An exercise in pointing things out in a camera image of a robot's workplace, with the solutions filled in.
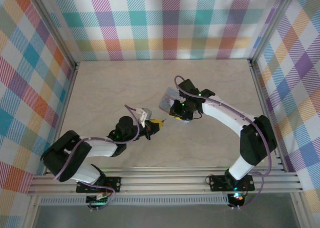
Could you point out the light blue pouch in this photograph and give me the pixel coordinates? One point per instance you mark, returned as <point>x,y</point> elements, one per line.
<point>166,100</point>

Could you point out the right aluminium frame post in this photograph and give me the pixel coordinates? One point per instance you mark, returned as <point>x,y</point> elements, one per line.
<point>272,20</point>

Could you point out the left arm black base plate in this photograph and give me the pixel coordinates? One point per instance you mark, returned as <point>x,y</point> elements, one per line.
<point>113,184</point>

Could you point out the left aluminium frame post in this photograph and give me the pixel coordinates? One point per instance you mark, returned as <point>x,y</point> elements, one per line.
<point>50,25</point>

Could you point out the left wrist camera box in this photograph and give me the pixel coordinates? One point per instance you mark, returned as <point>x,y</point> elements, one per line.
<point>145,115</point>

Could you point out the left aluminium side rail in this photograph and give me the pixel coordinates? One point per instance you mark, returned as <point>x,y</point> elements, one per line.
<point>67,92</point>

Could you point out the aluminium frame leg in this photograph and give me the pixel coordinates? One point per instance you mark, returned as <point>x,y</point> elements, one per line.
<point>301,213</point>
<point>31,213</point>

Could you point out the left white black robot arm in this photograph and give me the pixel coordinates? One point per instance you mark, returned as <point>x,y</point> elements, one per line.
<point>65,157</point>

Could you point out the aluminium side rail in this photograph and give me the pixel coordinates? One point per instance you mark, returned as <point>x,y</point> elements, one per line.
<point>67,92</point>
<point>262,100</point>

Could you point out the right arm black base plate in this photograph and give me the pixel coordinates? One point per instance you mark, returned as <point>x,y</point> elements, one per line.
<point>217,184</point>

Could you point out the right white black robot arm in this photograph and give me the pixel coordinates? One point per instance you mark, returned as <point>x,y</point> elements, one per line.
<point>257,142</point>

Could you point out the right aluminium side rail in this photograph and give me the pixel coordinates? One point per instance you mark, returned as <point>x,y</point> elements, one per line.
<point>262,100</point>

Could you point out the aluminium frame post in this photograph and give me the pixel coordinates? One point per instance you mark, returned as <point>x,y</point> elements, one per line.
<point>272,20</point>
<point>50,25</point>

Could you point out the left green controller board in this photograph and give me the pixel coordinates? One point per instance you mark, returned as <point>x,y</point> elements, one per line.
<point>98,201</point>

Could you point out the wide aluminium mounting rail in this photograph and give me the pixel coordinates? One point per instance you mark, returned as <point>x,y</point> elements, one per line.
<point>162,183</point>

